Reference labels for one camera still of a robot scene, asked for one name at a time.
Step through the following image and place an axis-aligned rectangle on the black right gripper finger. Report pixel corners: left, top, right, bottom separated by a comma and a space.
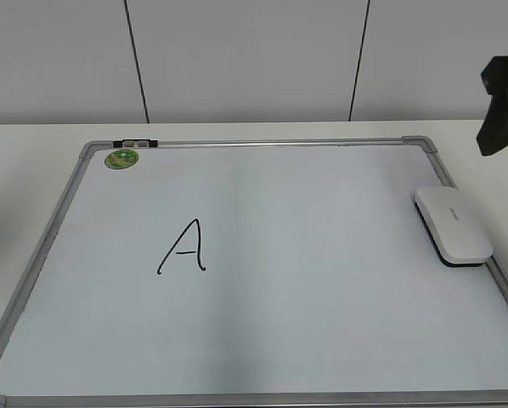
476, 55, 508, 156

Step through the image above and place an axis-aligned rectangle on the white board eraser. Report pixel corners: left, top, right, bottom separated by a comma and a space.
414, 186, 494, 267

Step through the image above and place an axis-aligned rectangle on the round green magnet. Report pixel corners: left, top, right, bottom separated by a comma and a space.
104, 149, 139, 170

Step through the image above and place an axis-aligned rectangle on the white board with grey frame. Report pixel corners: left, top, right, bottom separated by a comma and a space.
0, 136, 508, 407

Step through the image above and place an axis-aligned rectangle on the black and silver frame clip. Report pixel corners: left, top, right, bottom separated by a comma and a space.
112, 139, 159, 149

